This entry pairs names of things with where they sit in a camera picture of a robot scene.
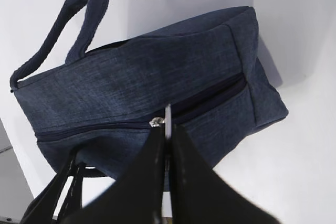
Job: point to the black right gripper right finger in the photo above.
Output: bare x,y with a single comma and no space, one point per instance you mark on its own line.
199,195

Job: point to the navy blue lunch bag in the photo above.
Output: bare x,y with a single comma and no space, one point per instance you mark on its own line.
106,100

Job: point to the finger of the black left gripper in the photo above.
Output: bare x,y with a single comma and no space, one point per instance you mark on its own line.
44,205
73,199

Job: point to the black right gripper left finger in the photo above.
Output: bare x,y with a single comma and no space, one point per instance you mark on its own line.
136,196

